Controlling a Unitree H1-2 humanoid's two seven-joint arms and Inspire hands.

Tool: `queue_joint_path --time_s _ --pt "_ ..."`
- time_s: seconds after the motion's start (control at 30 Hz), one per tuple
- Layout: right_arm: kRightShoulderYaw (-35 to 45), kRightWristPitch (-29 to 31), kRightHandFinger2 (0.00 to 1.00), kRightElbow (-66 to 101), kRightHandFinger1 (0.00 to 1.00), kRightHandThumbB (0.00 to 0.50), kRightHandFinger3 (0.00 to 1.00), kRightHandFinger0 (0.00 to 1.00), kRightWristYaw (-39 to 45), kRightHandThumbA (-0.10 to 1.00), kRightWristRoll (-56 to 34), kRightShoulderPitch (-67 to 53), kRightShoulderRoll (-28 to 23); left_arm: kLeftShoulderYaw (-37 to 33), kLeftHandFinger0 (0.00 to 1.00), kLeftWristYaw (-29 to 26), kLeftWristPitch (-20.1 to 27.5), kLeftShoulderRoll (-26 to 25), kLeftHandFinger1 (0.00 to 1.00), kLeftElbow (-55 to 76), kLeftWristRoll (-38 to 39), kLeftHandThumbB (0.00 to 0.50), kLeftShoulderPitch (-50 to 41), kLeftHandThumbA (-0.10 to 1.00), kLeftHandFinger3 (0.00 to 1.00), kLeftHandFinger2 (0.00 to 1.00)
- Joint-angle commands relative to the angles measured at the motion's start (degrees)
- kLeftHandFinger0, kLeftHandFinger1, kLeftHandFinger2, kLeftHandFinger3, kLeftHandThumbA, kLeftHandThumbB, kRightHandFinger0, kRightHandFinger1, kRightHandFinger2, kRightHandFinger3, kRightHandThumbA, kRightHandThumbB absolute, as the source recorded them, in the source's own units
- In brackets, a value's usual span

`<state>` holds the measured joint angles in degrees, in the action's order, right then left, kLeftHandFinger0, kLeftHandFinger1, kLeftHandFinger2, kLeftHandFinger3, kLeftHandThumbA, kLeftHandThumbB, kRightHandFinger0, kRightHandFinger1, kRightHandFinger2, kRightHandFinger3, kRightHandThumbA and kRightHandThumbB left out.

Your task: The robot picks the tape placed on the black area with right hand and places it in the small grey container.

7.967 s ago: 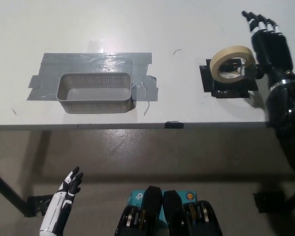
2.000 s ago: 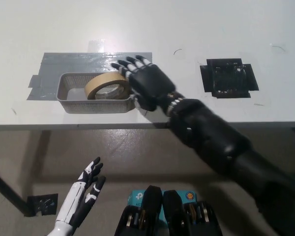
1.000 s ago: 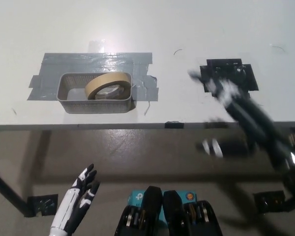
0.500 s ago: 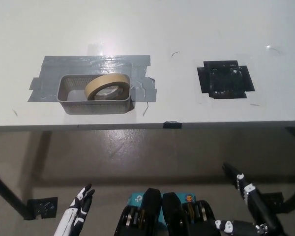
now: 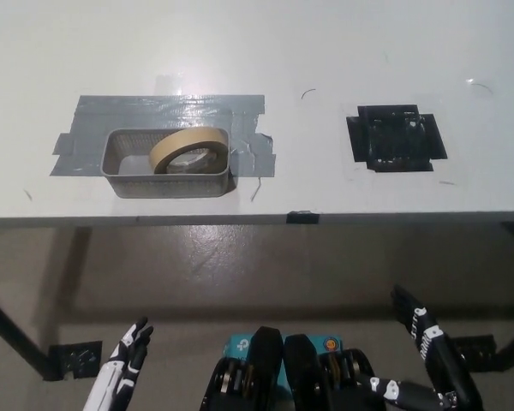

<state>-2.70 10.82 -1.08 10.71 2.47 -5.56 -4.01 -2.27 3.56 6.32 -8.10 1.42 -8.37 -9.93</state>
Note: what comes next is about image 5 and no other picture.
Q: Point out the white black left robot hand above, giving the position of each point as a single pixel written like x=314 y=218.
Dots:
x=120 y=372

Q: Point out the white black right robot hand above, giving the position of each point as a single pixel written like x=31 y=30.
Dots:
x=450 y=377

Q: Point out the beige masking tape roll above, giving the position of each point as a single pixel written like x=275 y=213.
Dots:
x=175 y=141

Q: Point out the black teal robot torso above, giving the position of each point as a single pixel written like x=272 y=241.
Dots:
x=300 y=372

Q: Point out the small grey perforated container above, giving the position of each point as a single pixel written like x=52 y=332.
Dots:
x=163 y=185

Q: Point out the small black tape piece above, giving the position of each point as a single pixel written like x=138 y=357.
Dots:
x=302 y=218

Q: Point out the grey duct tape patch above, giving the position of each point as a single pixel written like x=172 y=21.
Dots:
x=124 y=112

